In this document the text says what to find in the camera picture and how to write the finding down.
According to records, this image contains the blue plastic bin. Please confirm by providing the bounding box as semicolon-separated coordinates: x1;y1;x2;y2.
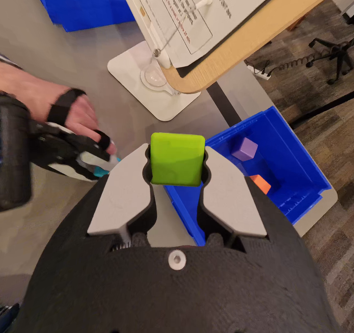
30;0;136;32
163;106;332;247

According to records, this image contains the orange cube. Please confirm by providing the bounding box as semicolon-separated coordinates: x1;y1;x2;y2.
249;174;272;195

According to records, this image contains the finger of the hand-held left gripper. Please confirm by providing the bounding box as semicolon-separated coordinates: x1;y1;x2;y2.
46;165;96;183
78;151;118;172

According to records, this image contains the wooden document stand white base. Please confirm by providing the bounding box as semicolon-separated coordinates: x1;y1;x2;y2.
107;0;349;122

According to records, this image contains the grey desk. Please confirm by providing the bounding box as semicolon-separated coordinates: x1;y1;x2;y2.
0;0;338;333

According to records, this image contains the black swivel chair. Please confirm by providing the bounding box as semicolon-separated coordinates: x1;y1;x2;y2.
308;37;354;85

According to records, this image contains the green cube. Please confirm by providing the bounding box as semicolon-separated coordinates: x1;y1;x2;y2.
150;132;206;187

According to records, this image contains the light blue cube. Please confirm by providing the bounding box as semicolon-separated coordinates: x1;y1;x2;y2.
93;157;122;179

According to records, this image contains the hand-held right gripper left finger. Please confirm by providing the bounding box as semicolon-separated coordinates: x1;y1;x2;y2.
87;143;157;236

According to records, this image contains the black table frame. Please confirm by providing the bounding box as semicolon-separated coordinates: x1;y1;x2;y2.
290;92;354;129

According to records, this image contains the white power strip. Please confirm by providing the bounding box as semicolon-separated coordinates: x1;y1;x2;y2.
246;64;272;81

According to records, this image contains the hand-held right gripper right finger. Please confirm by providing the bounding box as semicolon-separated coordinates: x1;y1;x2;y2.
197;146;268;238

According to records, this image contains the printed instruction sheet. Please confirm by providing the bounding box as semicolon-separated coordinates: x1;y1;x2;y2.
129;0;296;68

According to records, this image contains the purple cube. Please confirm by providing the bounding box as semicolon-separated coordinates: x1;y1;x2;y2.
231;137;258;162

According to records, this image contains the person's left hand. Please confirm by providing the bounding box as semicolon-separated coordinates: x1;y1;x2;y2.
0;62;117;156

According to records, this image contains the black coiled cable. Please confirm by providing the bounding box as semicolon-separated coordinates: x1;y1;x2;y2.
264;56;316;76

